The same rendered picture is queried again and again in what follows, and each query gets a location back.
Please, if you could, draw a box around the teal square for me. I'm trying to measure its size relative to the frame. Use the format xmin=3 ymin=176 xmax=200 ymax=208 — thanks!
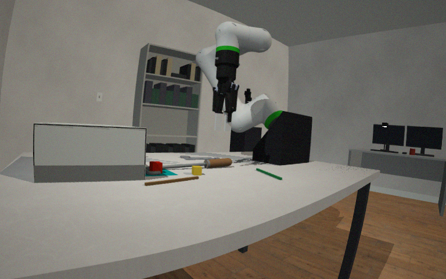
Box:
xmin=146 ymin=169 xmax=177 ymax=177

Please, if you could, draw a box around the brown wooden tool handle with grey metal rod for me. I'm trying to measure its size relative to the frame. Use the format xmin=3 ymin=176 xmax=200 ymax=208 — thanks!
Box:
xmin=146 ymin=158 xmax=232 ymax=175

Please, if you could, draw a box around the yellow cube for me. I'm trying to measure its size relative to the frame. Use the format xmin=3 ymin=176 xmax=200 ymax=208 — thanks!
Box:
xmin=192 ymin=166 xmax=202 ymax=176

